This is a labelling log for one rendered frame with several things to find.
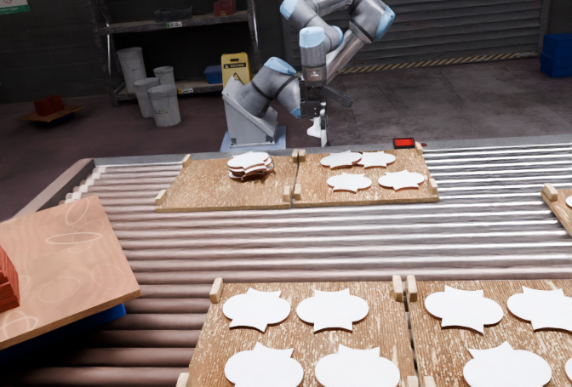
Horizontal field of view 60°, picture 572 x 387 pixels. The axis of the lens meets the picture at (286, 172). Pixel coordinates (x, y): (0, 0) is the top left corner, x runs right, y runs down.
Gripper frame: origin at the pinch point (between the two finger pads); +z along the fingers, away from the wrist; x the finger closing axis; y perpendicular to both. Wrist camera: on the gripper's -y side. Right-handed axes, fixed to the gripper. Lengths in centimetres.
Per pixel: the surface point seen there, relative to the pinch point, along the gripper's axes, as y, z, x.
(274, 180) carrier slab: 16.6, 9.0, 11.0
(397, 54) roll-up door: -67, 83, -469
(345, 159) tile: -5.9, 7.1, 1.4
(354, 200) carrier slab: -8.4, 9.1, 25.5
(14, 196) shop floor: 255, 102, -166
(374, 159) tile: -15.3, 7.9, 0.6
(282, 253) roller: 10, 11, 48
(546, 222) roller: -56, 11, 37
